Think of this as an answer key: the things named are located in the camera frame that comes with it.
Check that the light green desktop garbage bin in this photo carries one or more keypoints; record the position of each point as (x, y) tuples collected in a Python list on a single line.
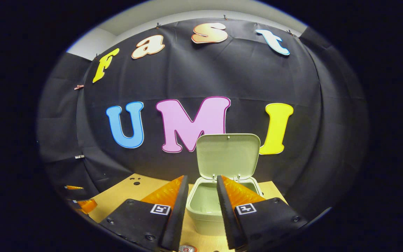
[(227, 154)]

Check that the wooden desktop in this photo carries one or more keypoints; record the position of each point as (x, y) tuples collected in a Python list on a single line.
[(128, 196)]

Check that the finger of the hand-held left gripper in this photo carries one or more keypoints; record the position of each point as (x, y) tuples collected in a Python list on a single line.
[(87, 205), (73, 187)]

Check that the black backdrop cloth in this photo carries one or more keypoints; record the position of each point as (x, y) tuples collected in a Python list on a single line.
[(222, 77)]

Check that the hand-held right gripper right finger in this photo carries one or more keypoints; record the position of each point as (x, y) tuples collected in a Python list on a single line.
[(226, 217)]

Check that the red pop can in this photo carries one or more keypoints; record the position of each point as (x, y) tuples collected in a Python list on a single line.
[(187, 249)]

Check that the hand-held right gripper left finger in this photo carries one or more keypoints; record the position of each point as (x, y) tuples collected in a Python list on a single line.
[(177, 217)]

